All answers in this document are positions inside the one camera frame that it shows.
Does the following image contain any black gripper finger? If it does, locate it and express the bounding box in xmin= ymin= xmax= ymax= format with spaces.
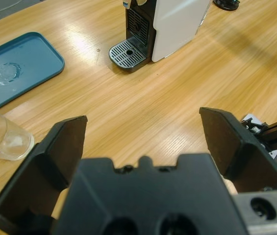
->
xmin=199 ymin=107 xmax=277 ymax=195
xmin=0 ymin=115 xmax=88 ymax=235

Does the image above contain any clear drinking glass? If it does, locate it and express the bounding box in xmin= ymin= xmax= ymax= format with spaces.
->
xmin=0 ymin=112 xmax=35 ymax=161

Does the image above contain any white capsule coffee machine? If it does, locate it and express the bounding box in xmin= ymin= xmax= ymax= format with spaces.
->
xmin=108 ymin=0 xmax=214 ymax=73

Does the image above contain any teal plastic tray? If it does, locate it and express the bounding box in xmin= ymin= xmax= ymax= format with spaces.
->
xmin=0 ymin=31 xmax=65 ymax=112

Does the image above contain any black desk lamp base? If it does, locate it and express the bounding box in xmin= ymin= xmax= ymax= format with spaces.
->
xmin=213 ymin=0 xmax=241 ymax=12

